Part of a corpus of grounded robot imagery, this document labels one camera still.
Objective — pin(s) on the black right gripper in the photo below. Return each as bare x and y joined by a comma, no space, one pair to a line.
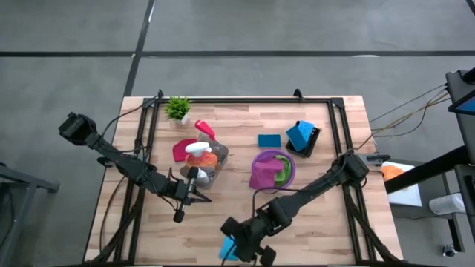
245,239

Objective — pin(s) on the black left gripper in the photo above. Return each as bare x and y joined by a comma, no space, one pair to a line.
182,193

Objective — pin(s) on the white labelled plastic bottle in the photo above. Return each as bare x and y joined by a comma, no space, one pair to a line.
203,178

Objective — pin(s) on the orange spray bottle white trigger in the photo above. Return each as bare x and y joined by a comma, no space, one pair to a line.
200,160

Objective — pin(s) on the clear grey plastic bin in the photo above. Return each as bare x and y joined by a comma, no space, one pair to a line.
219,163

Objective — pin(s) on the red cloth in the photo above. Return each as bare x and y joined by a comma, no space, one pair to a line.
182,150

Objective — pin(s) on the purple cloth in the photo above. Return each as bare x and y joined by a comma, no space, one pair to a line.
263,174

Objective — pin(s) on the clear spray bottle red trigger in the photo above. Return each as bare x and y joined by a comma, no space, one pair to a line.
205,129

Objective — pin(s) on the purple plastic bucket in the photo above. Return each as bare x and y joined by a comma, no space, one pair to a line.
259,157

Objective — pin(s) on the green microfibre cloth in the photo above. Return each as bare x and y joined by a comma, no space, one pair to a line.
285,170

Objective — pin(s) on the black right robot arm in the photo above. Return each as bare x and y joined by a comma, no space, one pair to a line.
308,193

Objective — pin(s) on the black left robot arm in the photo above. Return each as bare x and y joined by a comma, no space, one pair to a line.
126,167

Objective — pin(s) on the small potted green plant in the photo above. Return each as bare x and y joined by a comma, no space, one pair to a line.
177,108

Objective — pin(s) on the black mesh plastic basket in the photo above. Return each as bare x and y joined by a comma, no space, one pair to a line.
313,142

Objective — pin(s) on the orange object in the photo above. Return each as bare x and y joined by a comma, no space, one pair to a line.
392,173

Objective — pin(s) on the white paper sheet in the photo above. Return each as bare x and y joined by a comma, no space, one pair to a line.
408,196

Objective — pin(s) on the grey metal side table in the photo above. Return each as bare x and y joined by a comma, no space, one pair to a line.
29,182

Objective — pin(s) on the black caster wheel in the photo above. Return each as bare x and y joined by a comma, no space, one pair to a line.
449,250

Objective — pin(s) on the white paper roll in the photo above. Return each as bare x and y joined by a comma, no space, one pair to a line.
447,204

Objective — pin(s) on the black equipment stand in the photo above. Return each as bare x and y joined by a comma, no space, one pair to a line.
465,133

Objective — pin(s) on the blue tablet screen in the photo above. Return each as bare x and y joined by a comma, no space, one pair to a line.
468,107

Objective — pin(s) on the black aluminium table frame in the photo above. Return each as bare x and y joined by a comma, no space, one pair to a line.
241,100

